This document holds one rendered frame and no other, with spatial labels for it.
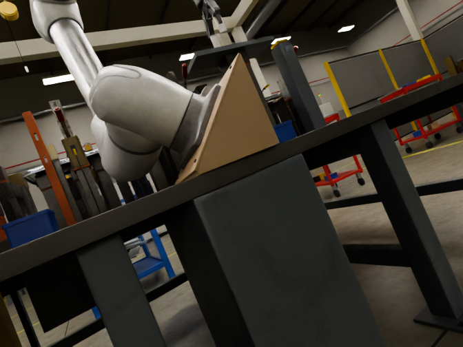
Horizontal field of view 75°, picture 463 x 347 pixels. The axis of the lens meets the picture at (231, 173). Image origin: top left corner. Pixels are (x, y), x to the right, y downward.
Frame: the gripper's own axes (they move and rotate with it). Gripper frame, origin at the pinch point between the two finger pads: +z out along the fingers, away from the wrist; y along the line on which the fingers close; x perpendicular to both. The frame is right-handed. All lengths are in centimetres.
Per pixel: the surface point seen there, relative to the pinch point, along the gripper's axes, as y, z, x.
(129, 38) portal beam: 341, -209, 6
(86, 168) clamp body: 1, 32, 69
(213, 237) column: -60, 66, 41
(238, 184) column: -58, 59, 31
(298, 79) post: 0.2, 27.7, -26.1
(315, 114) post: 0, 45, -27
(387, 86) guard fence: 397, 3, -441
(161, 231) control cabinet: 823, 109, 101
